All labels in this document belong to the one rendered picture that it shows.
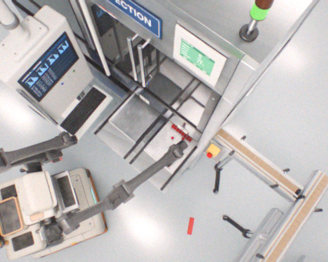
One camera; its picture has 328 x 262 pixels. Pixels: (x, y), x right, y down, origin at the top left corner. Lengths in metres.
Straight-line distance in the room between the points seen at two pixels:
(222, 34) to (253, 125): 2.26
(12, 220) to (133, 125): 1.03
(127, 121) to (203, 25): 1.28
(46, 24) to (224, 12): 1.07
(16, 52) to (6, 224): 1.14
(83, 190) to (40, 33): 1.49
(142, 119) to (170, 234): 1.25
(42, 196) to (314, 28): 3.43
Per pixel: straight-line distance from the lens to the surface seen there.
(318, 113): 3.54
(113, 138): 2.15
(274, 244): 2.14
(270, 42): 1.06
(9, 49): 1.78
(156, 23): 1.18
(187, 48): 1.13
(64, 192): 2.00
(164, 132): 2.14
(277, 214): 2.56
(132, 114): 2.19
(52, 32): 1.80
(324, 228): 3.34
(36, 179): 1.72
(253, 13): 0.96
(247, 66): 1.00
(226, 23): 1.07
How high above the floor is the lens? 2.94
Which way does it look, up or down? 74 degrees down
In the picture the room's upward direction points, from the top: straight up
